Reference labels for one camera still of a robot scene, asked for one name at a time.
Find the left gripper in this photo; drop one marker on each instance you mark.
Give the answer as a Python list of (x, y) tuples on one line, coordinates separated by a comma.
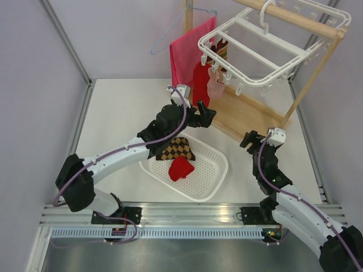
[(205, 119)]

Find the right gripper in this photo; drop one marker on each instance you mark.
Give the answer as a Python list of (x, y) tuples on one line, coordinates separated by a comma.
[(252, 137)]

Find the brown argyle sock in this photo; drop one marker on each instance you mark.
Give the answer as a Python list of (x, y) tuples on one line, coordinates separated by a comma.
[(178, 147)]

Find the red sock with white print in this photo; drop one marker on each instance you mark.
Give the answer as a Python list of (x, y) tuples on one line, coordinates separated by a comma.
[(180, 168)]

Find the white clip drying hanger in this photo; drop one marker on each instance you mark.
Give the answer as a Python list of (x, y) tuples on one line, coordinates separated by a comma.
[(268, 39)]

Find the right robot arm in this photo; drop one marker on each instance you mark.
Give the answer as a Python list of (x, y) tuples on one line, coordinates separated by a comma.
[(337, 247)]

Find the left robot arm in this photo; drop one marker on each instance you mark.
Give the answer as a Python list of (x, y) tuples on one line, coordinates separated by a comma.
[(78, 176)]

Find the plain red sock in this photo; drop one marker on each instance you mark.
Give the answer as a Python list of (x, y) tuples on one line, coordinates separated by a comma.
[(200, 81)]

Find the wooden drying rack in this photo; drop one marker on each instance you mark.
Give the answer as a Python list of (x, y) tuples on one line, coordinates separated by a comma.
[(253, 110)]

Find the pink sock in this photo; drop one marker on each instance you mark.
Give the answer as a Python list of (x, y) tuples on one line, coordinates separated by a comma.
[(215, 87)]

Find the white perforated plastic basket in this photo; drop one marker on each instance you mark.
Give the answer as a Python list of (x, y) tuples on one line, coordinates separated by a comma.
[(201, 185)]

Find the pink cloth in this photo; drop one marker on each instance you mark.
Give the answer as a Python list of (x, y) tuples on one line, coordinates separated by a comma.
[(185, 53)]

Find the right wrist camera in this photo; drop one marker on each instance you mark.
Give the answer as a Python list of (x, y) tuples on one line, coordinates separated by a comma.
[(277, 136)]

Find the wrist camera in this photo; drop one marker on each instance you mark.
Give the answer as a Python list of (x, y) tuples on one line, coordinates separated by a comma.
[(277, 136), (179, 94)]

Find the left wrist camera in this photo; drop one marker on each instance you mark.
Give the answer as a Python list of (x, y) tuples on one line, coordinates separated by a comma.
[(179, 94)]

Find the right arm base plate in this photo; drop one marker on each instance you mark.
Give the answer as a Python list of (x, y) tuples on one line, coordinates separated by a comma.
[(251, 215)]

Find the aluminium mounting rail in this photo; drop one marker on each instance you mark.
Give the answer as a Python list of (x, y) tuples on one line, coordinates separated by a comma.
[(156, 214)]

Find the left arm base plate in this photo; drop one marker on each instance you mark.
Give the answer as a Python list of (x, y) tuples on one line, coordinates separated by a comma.
[(134, 214)]

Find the slotted cable duct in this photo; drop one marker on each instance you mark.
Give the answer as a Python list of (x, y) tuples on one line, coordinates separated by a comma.
[(158, 233)]

